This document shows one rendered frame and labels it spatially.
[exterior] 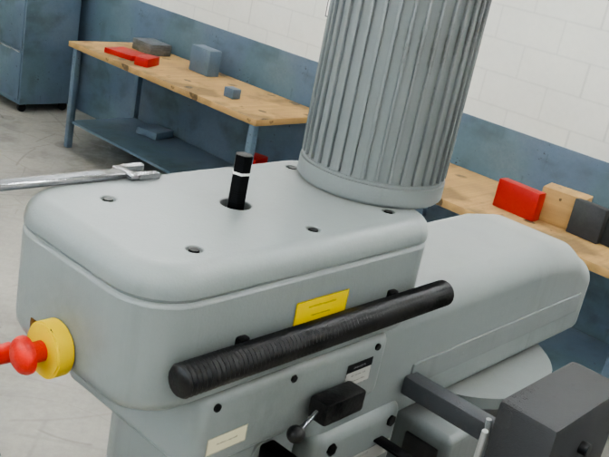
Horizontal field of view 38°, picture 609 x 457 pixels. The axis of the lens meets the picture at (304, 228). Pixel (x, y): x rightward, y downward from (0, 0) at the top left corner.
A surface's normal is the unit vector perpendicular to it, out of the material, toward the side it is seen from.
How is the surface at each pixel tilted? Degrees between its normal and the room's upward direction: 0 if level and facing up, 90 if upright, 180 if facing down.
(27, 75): 90
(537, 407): 0
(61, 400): 0
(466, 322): 90
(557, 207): 90
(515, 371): 0
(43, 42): 90
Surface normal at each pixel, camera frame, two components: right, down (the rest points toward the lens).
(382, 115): -0.11, 0.33
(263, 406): 0.72, 0.36
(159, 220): 0.19, -0.92
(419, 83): 0.18, 0.37
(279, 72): -0.67, 0.13
